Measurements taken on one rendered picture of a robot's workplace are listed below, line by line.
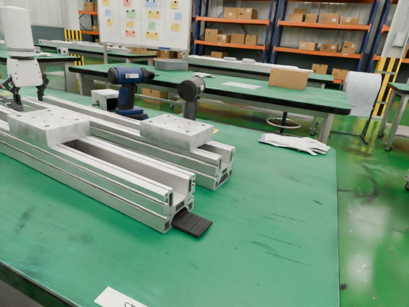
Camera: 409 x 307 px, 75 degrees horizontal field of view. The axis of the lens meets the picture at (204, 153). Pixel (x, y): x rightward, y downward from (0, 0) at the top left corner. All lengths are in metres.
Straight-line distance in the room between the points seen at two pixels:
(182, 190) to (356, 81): 3.66
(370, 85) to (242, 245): 3.70
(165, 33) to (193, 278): 3.62
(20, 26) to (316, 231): 1.09
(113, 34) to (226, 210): 4.00
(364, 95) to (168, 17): 2.73
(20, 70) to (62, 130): 0.54
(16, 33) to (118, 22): 3.24
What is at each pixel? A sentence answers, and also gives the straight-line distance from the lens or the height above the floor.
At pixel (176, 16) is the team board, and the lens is 3.81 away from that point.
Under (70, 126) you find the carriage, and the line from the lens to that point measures 0.70.
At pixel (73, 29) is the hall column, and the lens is 9.18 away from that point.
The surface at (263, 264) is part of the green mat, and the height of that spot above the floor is 0.78.
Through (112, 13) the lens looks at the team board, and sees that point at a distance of 4.42.
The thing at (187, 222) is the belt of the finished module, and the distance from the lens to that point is 0.52.
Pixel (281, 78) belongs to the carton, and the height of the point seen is 0.86.
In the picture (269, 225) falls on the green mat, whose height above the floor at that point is 0.78.
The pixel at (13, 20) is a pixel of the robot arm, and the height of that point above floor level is 1.12.
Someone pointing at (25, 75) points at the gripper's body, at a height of 0.94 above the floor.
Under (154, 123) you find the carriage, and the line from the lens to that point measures 0.69.
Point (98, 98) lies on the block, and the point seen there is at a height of 0.85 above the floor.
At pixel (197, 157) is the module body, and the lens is 0.63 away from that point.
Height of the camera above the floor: 1.11
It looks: 23 degrees down
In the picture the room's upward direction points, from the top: 5 degrees clockwise
